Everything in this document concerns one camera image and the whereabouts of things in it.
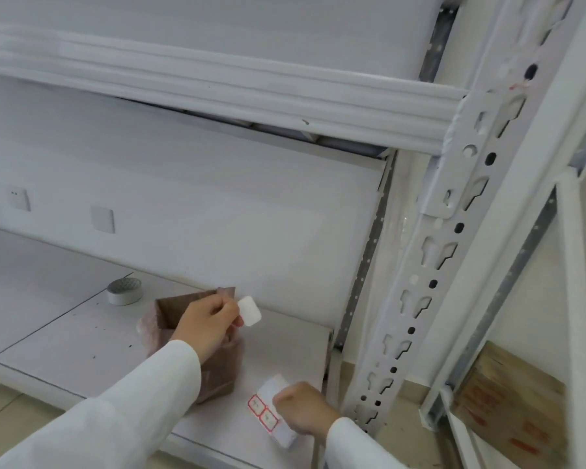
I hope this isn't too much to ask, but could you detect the person's right hand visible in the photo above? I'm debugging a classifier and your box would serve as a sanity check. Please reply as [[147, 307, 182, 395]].
[[272, 381, 342, 435]]

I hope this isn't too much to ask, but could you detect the person's left hand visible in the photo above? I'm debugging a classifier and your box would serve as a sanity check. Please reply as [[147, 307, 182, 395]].
[[171, 293, 240, 366]]

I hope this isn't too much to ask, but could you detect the red-bordered label sticker sheet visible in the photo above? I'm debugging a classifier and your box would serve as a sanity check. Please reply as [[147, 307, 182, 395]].
[[246, 375, 300, 449]]

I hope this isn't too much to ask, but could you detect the small white packet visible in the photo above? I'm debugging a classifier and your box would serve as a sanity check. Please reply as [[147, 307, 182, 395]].
[[237, 296, 263, 329]]

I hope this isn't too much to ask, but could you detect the person's right forearm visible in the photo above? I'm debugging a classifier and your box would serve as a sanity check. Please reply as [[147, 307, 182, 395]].
[[325, 416, 410, 469]]

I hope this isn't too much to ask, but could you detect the person's left forearm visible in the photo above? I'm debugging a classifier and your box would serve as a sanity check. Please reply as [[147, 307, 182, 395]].
[[0, 339, 203, 469]]

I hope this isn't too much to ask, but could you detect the open brown cardboard box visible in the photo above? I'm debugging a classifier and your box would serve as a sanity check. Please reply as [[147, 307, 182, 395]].
[[155, 286, 245, 405]]

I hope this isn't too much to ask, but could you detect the grey tape roll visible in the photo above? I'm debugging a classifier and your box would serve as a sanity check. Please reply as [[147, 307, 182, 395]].
[[106, 278, 144, 306]]

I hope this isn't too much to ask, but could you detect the white shelf board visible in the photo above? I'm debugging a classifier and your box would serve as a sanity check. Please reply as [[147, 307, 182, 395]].
[[0, 224, 135, 359], [0, 271, 334, 469], [0, 0, 447, 81]]

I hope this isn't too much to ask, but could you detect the grey perforated rack upright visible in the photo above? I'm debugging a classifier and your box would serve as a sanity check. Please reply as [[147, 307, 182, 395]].
[[332, 5, 459, 349]]

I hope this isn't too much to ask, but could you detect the white slotted rack upright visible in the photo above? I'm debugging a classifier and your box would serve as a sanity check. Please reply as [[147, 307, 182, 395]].
[[341, 0, 586, 441]]

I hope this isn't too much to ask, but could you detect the white rack beam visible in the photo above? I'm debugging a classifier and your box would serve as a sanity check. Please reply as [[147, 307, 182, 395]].
[[0, 21, 471, 157]]

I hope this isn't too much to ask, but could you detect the brown printed cardboard carton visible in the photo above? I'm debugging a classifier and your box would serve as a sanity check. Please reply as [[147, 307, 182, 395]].
[[450, 340, 586, 469]]

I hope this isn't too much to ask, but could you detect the blank white wall plate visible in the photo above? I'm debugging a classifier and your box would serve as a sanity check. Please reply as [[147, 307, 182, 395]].
[[90, 205, 116, 234]]

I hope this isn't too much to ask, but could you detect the white wall socket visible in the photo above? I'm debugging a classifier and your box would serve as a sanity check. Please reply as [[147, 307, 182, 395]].
[[6, 186, 31, 211]]

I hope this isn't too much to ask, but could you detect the white metal rack frame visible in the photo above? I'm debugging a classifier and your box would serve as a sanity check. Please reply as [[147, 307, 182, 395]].
[[419, 0, 586, 469]]

